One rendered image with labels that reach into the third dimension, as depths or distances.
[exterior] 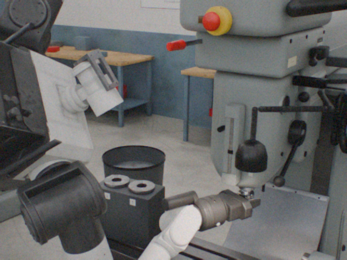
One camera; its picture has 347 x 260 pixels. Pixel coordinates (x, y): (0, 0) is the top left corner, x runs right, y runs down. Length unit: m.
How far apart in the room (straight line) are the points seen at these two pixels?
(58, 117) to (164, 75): 5.56
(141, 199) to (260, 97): 0.56
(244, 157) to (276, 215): 0.73
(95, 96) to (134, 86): 5.89
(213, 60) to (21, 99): 0.48
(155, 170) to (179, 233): 2.08
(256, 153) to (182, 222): 0.28
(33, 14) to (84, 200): 0.42
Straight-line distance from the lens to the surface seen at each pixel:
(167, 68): 6.43
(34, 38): 1.04
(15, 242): 3.62
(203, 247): 1.58
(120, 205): 1.54
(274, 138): 1.17
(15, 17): 1.05
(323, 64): 1.43
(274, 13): 0.97
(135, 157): 3.58
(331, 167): 1.62
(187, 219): 1.15
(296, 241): 1.66
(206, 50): 1.13
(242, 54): 1.09
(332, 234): 1.74
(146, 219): 1.50
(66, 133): 0.95
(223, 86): 1.16
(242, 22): 0.98
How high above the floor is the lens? 1.83
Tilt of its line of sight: 18 degrees down
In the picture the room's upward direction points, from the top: 1 degrees clockwise
